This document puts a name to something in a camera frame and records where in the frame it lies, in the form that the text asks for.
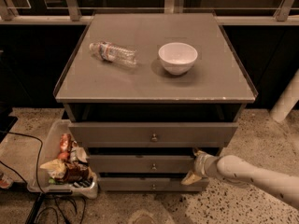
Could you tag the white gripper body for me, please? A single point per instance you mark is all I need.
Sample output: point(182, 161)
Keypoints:
point(202, 164)

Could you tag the grey drawer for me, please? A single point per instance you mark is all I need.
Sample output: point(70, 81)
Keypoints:
point(141, 164)
point(153, 134)
point(141, 184)

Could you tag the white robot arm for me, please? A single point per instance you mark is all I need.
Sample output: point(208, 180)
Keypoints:
point(268, 155)

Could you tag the grey bottom drawer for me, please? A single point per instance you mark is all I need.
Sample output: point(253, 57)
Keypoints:
point(141, 184)

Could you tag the grey drawer cabinet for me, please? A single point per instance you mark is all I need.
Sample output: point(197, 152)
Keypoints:
point(215, 89)

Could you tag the grey top drawer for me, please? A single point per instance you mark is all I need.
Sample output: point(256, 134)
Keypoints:
point(153, 134)

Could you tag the white bowl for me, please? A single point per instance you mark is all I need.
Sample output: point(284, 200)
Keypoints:
point(177, 58)

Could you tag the brown snack bag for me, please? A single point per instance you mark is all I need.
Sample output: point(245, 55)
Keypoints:
point(76, 172)

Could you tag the clear plastic water bottle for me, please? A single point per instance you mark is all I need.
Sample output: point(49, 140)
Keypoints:
point(110, 52)

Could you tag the clear plastic storage bin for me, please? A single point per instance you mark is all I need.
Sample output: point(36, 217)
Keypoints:
point(40, 180)

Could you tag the yellow chip bag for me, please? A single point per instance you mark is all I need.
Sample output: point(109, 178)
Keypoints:
point(55, 168)

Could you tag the red white object at edge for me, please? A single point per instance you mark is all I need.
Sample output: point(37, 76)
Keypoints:
point(5, 181)

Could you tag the black device on floor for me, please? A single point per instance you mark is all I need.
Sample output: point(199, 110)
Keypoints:
point(7, 121)

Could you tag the metal window railing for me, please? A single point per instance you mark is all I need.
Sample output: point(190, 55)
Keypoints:
point(226, 12)

